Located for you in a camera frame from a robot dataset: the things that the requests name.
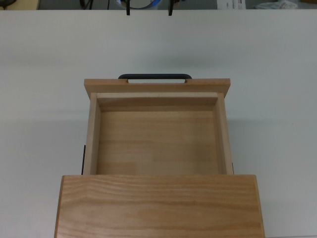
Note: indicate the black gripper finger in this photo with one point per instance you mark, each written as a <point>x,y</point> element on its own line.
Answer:
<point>128,8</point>
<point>170,8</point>

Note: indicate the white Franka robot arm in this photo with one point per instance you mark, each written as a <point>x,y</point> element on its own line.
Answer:
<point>138,3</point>

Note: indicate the wooden drawer cabinet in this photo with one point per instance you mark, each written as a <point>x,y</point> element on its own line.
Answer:
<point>158,208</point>

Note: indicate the white printed paper sheet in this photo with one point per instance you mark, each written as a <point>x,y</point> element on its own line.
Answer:
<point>230,4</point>

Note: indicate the wooden desk board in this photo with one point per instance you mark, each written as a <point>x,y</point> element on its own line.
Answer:
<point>22,4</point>

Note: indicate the clear plastic bag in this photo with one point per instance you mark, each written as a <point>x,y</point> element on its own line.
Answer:
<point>277,5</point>

